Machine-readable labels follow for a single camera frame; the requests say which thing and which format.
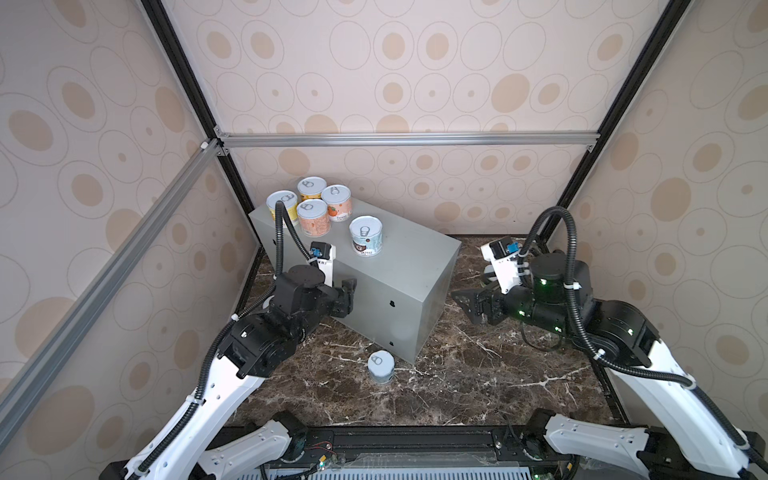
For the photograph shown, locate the blue label can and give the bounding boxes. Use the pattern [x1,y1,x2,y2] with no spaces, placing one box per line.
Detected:
[367,350,395,384]
[349,215,383,257]

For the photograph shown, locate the pink label can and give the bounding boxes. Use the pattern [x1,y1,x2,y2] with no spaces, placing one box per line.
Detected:
[321,184,352,222]
[297,199,331,238]

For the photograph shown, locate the tall yellow label can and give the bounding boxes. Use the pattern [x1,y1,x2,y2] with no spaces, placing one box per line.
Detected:
[266,190,299,225]

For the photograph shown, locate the small yellow label can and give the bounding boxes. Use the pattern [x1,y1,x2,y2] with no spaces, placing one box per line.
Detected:
[297,176,327,201]

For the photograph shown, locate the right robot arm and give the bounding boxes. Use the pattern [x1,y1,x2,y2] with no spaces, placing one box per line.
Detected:
[451,206,767,479]

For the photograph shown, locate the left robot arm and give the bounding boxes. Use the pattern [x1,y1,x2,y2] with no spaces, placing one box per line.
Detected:
[100,255,357,479]

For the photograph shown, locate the grey metal cabinet box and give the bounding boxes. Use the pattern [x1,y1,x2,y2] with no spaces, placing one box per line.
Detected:
[248,197,463,365]

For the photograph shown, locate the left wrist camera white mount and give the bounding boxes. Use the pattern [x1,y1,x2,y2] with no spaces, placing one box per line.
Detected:
[309,241,336,287]

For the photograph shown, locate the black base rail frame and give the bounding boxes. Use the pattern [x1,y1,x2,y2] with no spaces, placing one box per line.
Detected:
[155,423,676,480]

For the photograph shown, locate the black right corner post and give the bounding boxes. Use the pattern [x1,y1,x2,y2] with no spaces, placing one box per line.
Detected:
[546,1,694,208]

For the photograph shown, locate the black corner post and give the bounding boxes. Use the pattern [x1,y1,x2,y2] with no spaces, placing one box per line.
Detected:
[140,0,259,217]
[546,1,694,208]

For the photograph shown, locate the horizontal aluminium back rail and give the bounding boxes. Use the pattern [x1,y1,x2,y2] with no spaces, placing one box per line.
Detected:
[220,130,600,149]

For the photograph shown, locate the aluminium left side rail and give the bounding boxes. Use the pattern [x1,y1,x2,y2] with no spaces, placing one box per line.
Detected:
[1,138,223,449]

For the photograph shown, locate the black left corner post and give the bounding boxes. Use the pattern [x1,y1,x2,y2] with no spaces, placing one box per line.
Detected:
[140,0,259,217]

